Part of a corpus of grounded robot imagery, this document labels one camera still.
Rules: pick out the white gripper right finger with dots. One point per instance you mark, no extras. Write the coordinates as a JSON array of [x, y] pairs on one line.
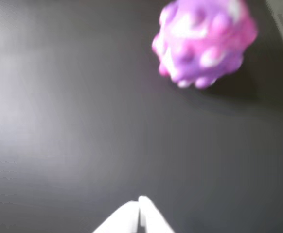
[[153, 221]]

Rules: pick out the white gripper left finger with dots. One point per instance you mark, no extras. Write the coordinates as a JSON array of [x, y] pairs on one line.
[[122, 221]]

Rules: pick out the pink purple bumpy ball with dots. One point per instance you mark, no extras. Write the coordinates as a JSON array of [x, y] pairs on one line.
[[199, 41]]

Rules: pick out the black table mat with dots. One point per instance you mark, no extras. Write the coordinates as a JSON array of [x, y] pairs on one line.
[[83, 126]]

